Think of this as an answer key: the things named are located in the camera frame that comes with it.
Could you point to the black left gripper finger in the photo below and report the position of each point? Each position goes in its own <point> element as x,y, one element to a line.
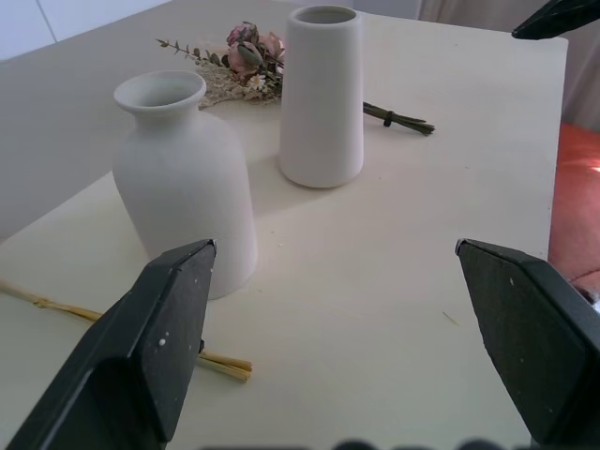
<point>136,356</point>
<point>529,337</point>

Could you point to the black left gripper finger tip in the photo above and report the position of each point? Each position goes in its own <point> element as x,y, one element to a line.
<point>553,21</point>

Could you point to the white flared-neck ceramic vase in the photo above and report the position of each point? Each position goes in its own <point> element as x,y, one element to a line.
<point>187,187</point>

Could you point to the white tapered cylinder vase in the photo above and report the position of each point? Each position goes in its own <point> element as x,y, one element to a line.
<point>323,98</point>

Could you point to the yellow dried straw stem bundle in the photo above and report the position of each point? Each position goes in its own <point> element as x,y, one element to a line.
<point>220,363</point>

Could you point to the orange red chair seat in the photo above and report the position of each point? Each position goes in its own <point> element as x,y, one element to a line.
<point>574,201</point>

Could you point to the pink dried flower bouquet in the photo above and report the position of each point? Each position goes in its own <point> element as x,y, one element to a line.
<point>250,63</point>

